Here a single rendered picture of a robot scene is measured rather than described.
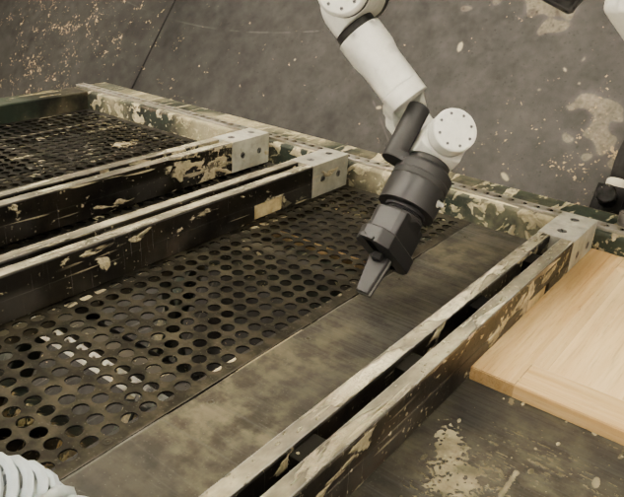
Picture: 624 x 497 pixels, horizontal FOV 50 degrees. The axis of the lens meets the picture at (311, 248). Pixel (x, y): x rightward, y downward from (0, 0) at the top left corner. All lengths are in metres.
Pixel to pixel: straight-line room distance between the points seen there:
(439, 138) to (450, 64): 1.60
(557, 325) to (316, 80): 1.96
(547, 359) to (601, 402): 0.10
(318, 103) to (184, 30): 0.90
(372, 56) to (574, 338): 0.49
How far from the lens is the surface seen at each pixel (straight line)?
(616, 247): 1.28
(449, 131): 0.99
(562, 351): 0.96
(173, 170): 1.41
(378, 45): 1.03
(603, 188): 1.43
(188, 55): 3.28
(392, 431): 0.73
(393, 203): 0.99
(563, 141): 2.34
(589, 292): 1.12
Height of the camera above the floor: 2.14
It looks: 57 degrees down
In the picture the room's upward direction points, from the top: 64 degrees counter-clockwise
